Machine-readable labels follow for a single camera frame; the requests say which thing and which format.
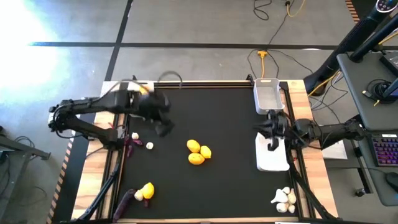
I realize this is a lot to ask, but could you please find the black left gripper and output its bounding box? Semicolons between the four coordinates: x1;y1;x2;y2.
136;90;175;138

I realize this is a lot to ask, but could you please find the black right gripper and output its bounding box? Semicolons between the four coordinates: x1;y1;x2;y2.
252;110;293;152

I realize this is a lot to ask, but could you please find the white plastic basket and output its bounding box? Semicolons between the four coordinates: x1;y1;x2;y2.
254;132;290;172

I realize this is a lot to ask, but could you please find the light grey plastic basket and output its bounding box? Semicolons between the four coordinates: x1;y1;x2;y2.
253;77;285;115

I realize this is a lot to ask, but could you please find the large pointed white garlic bulb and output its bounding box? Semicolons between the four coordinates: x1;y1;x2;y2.
270;189;289;205

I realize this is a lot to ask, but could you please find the cream plastic basket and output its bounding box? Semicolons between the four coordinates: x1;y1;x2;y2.
129;80;156;96

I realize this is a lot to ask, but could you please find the black table mat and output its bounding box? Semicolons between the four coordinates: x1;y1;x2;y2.
119;86;296;220

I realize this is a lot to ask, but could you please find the white paper sheet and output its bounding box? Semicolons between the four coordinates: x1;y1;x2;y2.
322;139;348;161

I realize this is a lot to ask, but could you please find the long purple sweet potato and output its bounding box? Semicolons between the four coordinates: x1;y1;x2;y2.
112;188;137;223

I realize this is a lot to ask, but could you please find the black floor mat striped edge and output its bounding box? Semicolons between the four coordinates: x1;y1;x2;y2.
345;0;363;24
46;113;97;224

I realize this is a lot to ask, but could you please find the grey desk surface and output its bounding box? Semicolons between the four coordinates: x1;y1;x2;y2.
336;51;398;131
354;129;398;208

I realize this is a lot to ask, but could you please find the black desk leg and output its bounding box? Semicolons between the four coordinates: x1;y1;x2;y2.
351;142;374;194

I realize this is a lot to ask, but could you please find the backlit black keyboard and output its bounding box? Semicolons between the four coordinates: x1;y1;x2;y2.
369;133;398;168

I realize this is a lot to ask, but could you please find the black padded stand pole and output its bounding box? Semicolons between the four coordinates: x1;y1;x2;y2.
303;0;398;96

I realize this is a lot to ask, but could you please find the black computer mouse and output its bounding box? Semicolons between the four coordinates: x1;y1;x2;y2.
385;172;398;193

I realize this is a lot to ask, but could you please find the grey metal stand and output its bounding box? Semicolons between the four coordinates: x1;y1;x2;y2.
0;135;52;224

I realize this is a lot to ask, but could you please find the black slim pole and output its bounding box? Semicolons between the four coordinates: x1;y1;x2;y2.
349;18;398;63

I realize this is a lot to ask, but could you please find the black flat device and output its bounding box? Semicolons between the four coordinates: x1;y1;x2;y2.
379;51;398;78

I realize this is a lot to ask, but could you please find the black looped gripper cable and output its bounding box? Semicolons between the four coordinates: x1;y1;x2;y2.
157;70;183;90

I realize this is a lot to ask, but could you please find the black aluminium rig frame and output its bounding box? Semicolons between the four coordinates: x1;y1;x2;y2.
58;74;343;224

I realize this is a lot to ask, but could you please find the yellow extension cord plug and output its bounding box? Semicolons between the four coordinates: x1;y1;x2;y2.
257;49;269;79

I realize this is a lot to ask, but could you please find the long black floor cable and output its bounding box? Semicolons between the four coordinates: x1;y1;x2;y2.
267;0;293;47

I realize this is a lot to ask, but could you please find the coiled black cable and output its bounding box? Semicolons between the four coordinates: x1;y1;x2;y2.
362;79;393;106

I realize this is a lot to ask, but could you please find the black looped floor cable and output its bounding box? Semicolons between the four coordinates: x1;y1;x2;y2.
252;0;271;21

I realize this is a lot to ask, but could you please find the yellow floor cable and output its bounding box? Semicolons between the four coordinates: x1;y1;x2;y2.
285;0;307;18

